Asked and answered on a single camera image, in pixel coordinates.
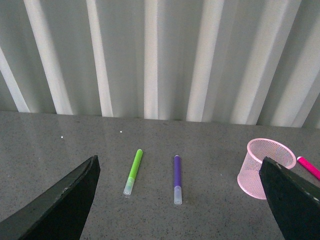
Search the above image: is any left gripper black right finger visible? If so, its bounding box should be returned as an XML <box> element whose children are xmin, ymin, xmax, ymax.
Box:
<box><xmin>259</xmin><ymin>156</ymin><xmax>320</xmax><ymax>240</ymax></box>

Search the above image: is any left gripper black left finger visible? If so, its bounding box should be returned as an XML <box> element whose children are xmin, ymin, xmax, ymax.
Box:
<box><xmin>0</xmin><ymin>155</ymin><xmax>101</xmax><ymax>240</ymax></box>

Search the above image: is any pink marker pen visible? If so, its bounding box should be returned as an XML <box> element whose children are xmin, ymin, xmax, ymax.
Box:
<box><xmin>297</xmin><ymin>156</ymin><xmax>320</xmax><ymax>180</ymax></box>

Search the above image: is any purple marker pen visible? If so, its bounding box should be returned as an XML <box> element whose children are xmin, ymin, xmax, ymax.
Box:
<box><xmin>173</xmin><ymin>155</ymin><xmax>183</xmax><ymax>205</ymax></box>

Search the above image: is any pink mesh pen cup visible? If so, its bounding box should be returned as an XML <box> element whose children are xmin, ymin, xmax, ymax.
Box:
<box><xmin>237</xmin><ymin>138</ymin><xmax>297</xmax><ymax>200</ymax></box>

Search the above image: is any green marker pen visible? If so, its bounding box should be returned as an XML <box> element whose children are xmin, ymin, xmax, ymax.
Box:
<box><xmin>123</xmin><ymin>149</ymin><xmax>143</xmax><ymax>196</ymax></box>

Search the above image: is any white pleated curtain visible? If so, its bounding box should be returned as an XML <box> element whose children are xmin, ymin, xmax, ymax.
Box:
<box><xmin>0</xmin><ymin>0</ymin><xmax>320</xmax><ymax>128</ymax></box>

